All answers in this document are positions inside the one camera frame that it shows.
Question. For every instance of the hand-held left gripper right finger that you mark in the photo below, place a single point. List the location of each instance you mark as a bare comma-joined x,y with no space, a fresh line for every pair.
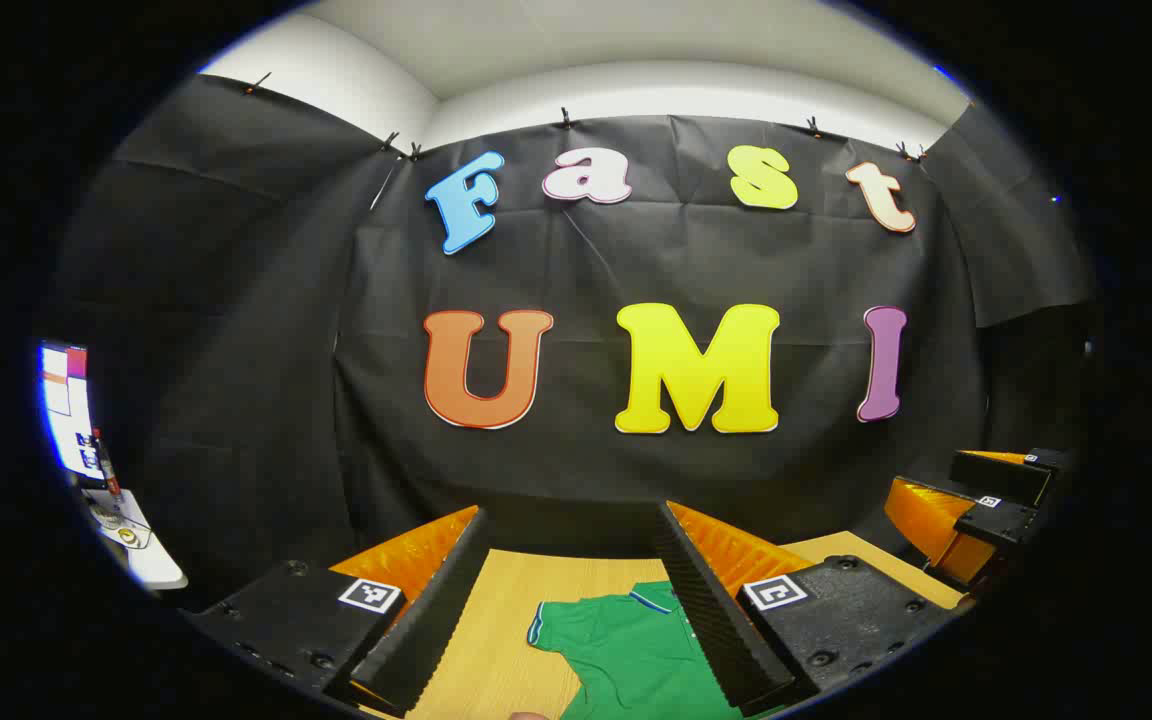
716,620

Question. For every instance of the red and black pen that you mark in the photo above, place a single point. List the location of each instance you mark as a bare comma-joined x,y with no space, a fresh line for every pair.
109,468

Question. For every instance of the row of small black clips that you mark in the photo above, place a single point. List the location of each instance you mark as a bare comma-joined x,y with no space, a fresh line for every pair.
566,117

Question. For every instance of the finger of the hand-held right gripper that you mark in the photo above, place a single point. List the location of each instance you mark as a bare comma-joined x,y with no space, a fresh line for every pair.
1001,478
936,525

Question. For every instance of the white side desk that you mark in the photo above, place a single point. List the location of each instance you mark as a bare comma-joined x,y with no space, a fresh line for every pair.
151,560

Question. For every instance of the black backdrop cloth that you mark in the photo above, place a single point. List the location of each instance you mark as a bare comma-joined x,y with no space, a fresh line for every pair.
636,260

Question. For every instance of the green T-shirt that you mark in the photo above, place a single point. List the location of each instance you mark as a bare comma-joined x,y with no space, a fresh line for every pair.
626,660

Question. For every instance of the yellow tape roll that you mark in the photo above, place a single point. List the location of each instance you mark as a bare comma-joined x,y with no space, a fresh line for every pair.
126,535

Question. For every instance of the computer monitor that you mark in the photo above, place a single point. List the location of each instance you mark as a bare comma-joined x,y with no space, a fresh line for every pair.
66,410

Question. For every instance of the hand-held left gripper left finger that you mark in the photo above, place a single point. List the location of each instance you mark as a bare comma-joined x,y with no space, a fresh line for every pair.
426,630

